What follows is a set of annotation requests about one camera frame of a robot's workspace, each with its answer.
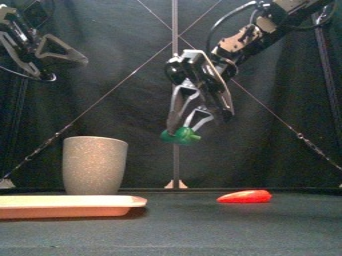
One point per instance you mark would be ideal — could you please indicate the green toy pepper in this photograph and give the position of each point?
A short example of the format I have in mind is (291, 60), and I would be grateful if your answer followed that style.
(182, 136)

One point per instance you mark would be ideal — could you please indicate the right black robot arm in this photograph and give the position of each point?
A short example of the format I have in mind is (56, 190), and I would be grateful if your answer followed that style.
(272, 25)

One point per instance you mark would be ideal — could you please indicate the red toy pepper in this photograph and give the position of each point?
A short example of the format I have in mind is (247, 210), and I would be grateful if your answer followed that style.
(245, 196)

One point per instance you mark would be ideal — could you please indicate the pink plate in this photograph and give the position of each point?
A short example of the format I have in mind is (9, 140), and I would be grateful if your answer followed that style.
(68, 205)

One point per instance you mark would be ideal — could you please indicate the black cloth backdrop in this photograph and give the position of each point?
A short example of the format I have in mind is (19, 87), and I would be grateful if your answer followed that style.
(112, 50)

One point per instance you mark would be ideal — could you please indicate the grey speckled cup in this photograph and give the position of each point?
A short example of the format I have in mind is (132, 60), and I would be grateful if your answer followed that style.
(94, 165)

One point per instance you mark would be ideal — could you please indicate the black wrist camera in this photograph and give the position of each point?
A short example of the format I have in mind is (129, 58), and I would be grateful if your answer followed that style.
(176, 70)

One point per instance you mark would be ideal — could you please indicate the grey vertical frame pole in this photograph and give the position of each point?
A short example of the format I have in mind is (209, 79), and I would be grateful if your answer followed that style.
(176, 156)

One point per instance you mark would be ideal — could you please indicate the dark frame side post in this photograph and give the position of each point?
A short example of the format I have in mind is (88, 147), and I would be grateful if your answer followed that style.
(328, 66)

